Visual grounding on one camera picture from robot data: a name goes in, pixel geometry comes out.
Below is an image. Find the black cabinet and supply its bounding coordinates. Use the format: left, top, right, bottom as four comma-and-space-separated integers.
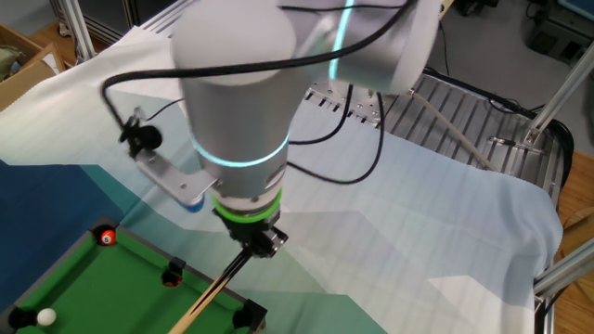
48, 0, 180, 45

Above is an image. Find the cardboard box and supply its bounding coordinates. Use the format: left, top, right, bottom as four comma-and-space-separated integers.
0, 23, 67, 112

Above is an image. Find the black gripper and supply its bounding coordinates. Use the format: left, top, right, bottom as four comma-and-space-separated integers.
215, 211, 290, 259

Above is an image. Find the mini wooden pool table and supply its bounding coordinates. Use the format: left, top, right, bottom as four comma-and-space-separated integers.
0, 213, 269, 334

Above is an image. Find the black camera cable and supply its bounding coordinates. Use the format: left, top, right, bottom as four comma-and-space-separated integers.
100, 0, 419, 135

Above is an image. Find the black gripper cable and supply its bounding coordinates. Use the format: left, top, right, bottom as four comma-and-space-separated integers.
285, 90, 386, 186
287, 83, 354, 146

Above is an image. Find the white cue ball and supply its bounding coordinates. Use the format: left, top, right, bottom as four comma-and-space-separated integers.
35, 307, 58, 328

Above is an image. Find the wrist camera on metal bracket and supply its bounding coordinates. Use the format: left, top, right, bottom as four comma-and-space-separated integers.
132, 146, 220, 213

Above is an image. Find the grey equipment box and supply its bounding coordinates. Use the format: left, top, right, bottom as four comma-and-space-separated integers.
527, 0, 594, 66

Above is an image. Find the round wooden stool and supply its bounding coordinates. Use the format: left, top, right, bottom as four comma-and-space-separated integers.
562, 206, 594, 261

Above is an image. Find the wooden pool cue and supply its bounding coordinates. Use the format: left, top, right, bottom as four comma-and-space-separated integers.
166, 248, 255, 334

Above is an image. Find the aluminium frame bar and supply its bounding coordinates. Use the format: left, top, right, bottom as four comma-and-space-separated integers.
533, 238, 594, 334

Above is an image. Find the aluminium frame post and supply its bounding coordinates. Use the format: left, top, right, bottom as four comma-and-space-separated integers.
523, 54, 594, 146
58, 0, 97, 64

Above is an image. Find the green flange adapter ring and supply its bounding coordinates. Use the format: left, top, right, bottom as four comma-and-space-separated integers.
211, 187, 284, 225

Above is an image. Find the beige tube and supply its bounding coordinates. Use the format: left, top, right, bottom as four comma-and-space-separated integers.
407, 90, 500, 173

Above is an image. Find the metal robot mount plate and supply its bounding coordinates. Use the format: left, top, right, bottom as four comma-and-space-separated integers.
303, 81, 389, 126

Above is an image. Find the blue green white tablecloth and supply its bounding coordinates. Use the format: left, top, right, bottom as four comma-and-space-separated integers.
0, 25, 565, 334

